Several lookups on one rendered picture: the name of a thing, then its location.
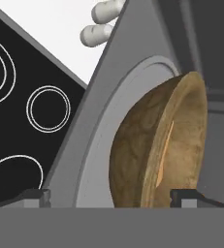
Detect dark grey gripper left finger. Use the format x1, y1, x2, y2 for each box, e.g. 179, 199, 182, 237
0, 188, 51, 209

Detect white hob knob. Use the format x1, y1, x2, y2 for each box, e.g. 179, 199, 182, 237
80, 23, 114, 48
90, 0, 128, 25

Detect brown wooden bowl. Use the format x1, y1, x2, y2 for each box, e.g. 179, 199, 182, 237
108, 71, 209, 209

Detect grey round microwave turntable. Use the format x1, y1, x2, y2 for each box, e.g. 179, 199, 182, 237
74, 54, 182, 209

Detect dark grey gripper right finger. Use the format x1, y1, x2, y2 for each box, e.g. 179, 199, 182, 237
169, 188, 224, 209

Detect black hob with white rings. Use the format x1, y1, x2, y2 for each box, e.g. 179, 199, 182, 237
0, 7, 88, 208

